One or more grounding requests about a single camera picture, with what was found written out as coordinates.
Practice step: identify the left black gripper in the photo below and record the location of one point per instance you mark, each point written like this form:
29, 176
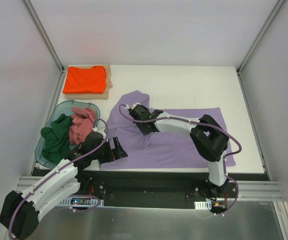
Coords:
109, 153

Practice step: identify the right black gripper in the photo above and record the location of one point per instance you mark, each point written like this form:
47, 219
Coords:
145, 124

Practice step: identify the lilac purple t shirt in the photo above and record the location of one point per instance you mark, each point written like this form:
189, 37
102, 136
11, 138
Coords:
165, 150

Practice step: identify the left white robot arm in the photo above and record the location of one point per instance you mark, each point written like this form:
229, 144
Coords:
22, 211

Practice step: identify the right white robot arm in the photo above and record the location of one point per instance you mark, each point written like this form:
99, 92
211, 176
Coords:
205, 133

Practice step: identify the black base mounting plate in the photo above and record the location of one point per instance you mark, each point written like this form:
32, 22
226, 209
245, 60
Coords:
147, 189

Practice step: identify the pink red t shirt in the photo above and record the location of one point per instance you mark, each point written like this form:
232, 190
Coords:
83, 120

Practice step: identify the folded beige t shirt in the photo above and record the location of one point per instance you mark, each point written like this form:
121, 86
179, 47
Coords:
99, 96

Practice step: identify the dark green t shirt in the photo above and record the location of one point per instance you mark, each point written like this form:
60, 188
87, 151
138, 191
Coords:
56, 139

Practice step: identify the folded orange t shirt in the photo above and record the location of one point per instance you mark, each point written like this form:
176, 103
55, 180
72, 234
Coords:
85, 80

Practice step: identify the translucent blue plastic basket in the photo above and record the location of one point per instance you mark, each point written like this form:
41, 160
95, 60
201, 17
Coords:
64, 107

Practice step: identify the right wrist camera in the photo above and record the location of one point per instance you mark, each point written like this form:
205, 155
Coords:
130, 107

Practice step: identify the left white cable duct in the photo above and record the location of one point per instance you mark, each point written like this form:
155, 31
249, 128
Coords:
82, 202

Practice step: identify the white cable duct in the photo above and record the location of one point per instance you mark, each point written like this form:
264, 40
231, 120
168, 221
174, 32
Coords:
82, 202
203, 205

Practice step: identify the right white cable duct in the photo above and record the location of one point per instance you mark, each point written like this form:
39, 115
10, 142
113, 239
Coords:
203, 205

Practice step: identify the left aluminium corner post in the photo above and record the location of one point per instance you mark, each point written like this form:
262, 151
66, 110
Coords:
43, 34

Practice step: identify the aluminium corner post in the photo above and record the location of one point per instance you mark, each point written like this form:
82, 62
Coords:
261, 34
43, 34

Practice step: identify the right aluminium corner post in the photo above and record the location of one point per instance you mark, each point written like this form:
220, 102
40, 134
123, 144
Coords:
261, 34

